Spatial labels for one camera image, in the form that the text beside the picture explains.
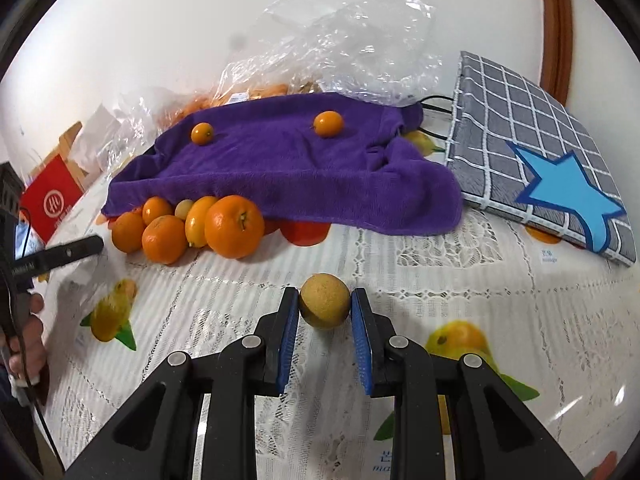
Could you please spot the pile of bagged oranges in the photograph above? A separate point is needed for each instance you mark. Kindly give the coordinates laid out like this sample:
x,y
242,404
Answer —
x,y
260,92

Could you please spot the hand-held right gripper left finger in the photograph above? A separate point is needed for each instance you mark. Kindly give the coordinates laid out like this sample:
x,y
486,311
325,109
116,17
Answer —
x,y
287,355

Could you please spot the small clear plastic bag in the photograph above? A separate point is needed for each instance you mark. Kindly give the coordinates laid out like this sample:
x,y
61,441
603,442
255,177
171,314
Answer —
x,y
135,115

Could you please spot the person's left hand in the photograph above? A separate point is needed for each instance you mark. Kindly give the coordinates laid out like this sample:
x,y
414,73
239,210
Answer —
x,y
31,350

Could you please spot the red box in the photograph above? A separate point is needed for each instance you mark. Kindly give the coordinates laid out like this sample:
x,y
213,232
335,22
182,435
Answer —
x,y
50,200

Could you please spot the large clear plastic bag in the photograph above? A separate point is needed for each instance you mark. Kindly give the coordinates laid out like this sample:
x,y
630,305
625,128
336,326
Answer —
x,y
350,35

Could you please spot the grey checked cushion blue star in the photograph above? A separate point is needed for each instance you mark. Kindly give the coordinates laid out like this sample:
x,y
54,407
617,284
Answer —
x,y
500,125

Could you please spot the small orange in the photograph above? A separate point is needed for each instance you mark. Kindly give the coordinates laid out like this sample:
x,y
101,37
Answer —
x,y
328,123
202,133

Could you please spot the medium orange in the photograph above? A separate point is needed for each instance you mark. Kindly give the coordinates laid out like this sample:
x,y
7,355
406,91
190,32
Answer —
x,y
164,240
156,208
127,232

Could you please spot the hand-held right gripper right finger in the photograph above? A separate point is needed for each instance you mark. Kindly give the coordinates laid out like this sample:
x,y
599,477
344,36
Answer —
x,y
361,355

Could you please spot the brown longan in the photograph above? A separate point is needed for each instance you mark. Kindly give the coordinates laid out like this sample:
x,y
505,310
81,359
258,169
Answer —
x,y
324,301

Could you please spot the small green-yellow fruit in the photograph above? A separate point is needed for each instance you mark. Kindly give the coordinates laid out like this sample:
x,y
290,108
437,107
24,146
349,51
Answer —
x,y
183,207

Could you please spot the large orange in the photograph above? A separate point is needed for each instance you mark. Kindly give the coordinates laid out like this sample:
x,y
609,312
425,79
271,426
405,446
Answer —
x,y
234,226

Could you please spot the purple towel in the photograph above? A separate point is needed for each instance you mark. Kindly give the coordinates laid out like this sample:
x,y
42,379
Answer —
x,y
300,170

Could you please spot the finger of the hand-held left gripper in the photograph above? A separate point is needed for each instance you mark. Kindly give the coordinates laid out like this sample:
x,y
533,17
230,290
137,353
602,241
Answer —
x,y
65,256

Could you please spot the oval orange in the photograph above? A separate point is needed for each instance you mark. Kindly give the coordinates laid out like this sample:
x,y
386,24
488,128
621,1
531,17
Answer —
x,y
196,222

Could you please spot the cardboard box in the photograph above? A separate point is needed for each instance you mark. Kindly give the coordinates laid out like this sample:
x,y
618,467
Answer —
x,y
70,137

